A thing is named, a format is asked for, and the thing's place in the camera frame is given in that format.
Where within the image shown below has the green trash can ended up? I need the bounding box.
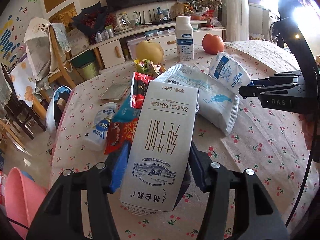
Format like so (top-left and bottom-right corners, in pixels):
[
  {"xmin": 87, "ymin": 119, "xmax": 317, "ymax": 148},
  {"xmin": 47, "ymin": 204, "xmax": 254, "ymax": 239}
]
[{"xmin": 78, "ymin": 60, "xmax": 99, "ymax": 81}]

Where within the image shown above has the dark flower bouquet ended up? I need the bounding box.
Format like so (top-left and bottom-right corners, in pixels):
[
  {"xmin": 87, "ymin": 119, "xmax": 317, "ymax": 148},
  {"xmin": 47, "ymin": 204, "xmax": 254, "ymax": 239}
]
[{"xmin": 72, "ymin": 2, "xmax": 108, "ymax": 37}]

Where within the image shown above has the white washing machine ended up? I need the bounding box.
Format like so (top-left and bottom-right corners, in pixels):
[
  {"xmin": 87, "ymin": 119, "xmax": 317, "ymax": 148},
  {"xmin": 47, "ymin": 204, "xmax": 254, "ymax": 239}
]
[{"xmin": 268, "ymin": 12, "xmax": 280, "ymax": 44}]

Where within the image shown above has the white TV cabinet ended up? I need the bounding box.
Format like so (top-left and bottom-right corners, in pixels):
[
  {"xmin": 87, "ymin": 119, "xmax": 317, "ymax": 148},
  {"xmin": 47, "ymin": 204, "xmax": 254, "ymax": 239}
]
[{"xmin": 88, "ymin": 19, "xmax": 227, "ymax": 69}]

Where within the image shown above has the yellow pear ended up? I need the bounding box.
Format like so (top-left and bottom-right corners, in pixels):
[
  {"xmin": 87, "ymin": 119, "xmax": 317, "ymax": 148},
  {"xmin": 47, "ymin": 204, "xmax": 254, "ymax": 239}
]
[{"xmin": 136, "ymin": 41, "xmax": 164, "ymax": 64}]

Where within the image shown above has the dark wooden chair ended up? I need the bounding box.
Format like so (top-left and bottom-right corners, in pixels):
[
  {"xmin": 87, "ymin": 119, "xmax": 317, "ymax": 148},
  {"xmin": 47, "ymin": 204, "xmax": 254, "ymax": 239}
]
[{"xmin": 1, "ymin": 63, "xmax": 46, "ymax": 140}]

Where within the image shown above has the red apple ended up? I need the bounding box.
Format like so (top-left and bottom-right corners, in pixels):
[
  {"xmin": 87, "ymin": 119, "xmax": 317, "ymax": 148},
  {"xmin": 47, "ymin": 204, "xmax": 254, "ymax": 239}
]
[{"xmin": 202, "ymin": 34, "xmax": 224, "ymax": 55}]

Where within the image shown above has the pink storage box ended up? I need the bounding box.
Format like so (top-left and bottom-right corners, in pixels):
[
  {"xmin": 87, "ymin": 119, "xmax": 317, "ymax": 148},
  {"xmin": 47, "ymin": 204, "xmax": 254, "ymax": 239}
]
[{"xmin": 126, "ymin": 35, "xmax": 146, "ymax": 60}]

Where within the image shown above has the silver foil packet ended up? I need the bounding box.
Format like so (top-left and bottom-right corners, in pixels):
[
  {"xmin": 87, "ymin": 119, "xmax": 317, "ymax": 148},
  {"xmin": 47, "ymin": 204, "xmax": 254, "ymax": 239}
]
[{"xmin": 100, "ymin": 83, "xmax": 130, "ymax": 101}]

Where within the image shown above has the wooden chair with cloth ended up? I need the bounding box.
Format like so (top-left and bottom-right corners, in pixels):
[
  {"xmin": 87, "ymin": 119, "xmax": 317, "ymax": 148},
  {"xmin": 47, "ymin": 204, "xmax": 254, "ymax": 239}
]
[{"xmin": 24, "ymin": 17, "xmax": 75, "ymax": 90}]

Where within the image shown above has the red snack wrapper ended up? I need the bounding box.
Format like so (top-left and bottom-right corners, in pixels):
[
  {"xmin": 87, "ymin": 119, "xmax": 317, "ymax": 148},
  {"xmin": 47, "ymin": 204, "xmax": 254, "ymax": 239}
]
[{"xmin": 104, "ymin": 118, "xmax": 138, "ymax": 155}]

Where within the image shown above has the white milk carton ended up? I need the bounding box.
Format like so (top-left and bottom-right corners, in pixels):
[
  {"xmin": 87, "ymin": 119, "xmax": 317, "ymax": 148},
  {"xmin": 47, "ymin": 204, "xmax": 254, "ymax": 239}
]
[{"xmin": 120, "ymin": 81, "xmax": 199, "ymax": 215}]

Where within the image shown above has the white feather-print snack bag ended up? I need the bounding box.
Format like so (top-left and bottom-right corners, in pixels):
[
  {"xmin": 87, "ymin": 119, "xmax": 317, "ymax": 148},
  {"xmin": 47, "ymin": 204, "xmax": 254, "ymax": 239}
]
[{"xmin": 156, "ymin": 63, "xmax": 240, "ymax": 136}]

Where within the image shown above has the white blue squeezed pouch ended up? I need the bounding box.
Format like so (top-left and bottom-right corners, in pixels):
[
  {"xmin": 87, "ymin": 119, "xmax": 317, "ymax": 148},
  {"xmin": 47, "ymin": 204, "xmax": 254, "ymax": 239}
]
[{"xmin": 84, "ymin": 102, "xmax": 117, "ymax": 151}]

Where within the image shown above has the white blue small pouch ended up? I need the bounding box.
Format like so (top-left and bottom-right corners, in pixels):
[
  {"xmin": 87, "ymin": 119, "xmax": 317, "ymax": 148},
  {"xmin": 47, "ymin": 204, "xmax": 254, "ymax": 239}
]
[{"xmin": 209, "ymin": 52, "xmax": 254, "ymax": 95}]

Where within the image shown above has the dining table orange-print cloth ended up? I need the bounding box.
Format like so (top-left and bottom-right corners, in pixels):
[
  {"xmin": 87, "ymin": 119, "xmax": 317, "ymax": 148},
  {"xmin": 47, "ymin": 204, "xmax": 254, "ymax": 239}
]
[{"xmin": 10, "ymin": 55, "xmax": 36, "ymax": 108}]

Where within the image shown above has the pink plastic bucket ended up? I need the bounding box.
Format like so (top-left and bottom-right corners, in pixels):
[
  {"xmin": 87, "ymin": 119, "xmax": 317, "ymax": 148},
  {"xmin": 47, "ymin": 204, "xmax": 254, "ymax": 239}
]
[{"xmin": 4, "ymin": 167, "xmax": 48, "ymax": 239}]

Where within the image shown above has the red black snack packet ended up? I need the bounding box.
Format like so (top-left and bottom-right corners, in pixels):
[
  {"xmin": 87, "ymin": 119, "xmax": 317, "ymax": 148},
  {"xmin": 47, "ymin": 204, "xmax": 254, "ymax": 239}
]
[{"xmin": 130, "ymin": 72, "xmax": 155, "ymax": 109}]

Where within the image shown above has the cherry-print tablecloth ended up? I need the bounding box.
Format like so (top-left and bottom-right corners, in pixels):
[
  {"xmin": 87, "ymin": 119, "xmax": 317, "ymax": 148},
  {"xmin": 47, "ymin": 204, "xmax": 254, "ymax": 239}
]
[{"xmin": 48, "ymin": 40, "xmax": 320, "ymax": 240}]

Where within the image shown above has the yellow green candy wrapper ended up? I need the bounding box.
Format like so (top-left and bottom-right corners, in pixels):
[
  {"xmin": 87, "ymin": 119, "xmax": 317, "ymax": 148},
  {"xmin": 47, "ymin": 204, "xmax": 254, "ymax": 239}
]
[{"xmin": 134, "ymin": 59, "xmax": 165, "ymax": 77}]

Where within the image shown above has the white yogurt bottle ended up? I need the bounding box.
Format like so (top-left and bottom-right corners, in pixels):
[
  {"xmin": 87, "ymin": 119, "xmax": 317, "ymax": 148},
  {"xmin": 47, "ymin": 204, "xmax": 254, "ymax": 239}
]
[{"xmin": 175, "ymin": 16, "xmax": 194, "ymax": 61}]

